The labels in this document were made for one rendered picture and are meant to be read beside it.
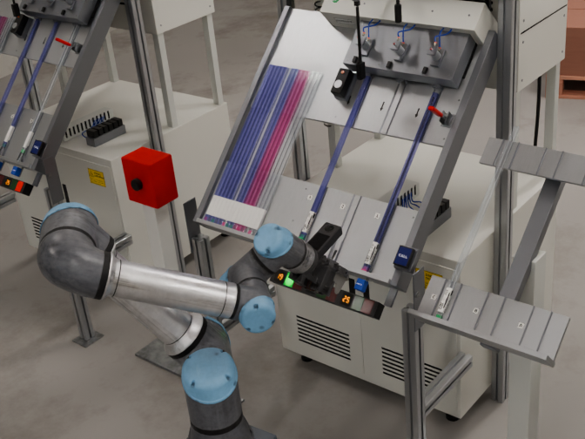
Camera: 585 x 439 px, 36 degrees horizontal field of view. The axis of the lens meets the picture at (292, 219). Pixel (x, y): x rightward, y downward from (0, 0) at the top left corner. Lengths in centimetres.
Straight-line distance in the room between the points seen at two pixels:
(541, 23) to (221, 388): 140
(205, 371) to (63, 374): 149
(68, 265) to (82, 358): 167
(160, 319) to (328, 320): 106
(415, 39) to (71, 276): 115
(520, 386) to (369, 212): 58
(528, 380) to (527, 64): 89
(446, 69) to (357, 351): 103
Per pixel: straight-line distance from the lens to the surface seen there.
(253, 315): 183
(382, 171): 306
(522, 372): 236
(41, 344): 357
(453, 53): 238
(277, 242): 191
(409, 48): 245
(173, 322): 200
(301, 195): 248
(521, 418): 245
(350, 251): 234
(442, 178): 232
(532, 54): 267
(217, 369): 194
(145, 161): 293
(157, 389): 319
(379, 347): 288
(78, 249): 179
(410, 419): 251
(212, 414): 196
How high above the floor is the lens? 194
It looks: 28 degrees down
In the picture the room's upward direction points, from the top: 6 degrees counter-clockwise
